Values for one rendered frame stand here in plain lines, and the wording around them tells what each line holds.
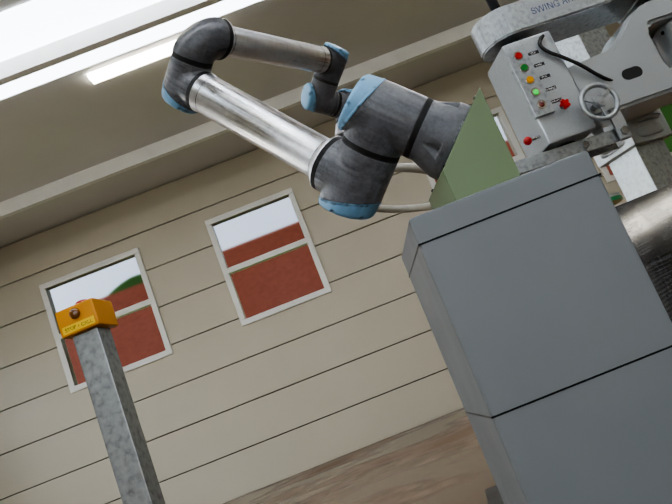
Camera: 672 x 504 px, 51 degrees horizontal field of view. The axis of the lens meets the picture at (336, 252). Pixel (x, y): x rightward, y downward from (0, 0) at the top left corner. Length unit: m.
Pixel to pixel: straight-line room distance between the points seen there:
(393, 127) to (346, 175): 0.16
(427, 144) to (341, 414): 7.13
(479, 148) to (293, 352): 7.21
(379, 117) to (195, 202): 7.65
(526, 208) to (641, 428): 0.47
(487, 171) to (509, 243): 0.20
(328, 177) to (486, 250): 0.47
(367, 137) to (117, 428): 1.04
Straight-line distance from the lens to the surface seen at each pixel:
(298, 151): 1.78
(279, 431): 8.68
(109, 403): 2.06
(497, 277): 1.43
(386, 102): 1.64
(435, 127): 1.63
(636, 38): 2.99
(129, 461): 2.05
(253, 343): 8.74
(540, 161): 2.67
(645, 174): 3.55
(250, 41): 2.12
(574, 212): 1.49
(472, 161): 1.58
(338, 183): 1.70
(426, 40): 8.35
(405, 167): 2.34
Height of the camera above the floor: 0.55
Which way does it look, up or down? 12 degrees up
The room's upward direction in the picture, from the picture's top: 22 degrees counter-clockwise
